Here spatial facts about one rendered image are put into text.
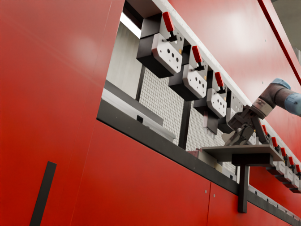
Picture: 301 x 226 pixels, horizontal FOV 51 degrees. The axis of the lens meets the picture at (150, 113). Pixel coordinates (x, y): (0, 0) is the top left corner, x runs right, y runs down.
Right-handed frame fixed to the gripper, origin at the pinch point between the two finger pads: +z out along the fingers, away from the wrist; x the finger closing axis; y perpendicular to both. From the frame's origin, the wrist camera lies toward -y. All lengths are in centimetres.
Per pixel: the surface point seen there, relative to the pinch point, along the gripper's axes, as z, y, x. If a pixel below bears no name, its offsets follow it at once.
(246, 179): 3.2, -13.6, 1.2
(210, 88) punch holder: -15.4, 20.0, 10.5
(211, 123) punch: -4.4, 14.0, 2.2
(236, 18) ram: -55, 53, -10
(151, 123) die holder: 7.5, 1.3, 45.1
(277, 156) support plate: -10.8, -15.2, -1.9
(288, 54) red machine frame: -86, 77, -109
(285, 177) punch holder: -9, 15, -111
